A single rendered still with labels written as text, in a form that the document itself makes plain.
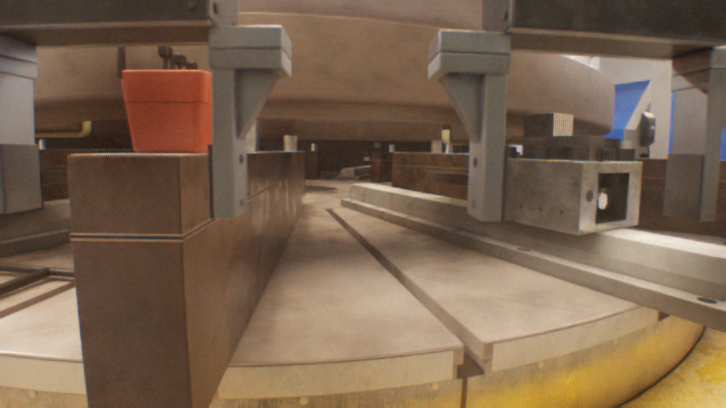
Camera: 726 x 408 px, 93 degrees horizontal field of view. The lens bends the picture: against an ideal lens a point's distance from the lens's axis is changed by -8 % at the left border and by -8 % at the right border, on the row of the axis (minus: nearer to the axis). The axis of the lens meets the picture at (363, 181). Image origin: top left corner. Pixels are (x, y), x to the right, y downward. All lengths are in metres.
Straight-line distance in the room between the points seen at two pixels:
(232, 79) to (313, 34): 1.02
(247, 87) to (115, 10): 0.08
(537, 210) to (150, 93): 1.10
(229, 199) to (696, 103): 0.28
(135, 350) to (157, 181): 0.22
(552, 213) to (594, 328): 0.37
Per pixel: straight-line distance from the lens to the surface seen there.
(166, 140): 0.64
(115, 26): 0.24
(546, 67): 1.69
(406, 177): 2.88
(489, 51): 0.22
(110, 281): 0.55
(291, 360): 0.75
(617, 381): 1.29
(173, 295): 0.52
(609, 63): 7.35
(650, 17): 0.25
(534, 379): 1.02
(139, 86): 0.65
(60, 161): 2.79
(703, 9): 0.28
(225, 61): 0.21
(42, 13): 0.26
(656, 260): 1.23
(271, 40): 0.21
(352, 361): 0.76
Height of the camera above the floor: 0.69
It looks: 5 degrees down
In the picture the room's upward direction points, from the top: 1 degrees clockwise
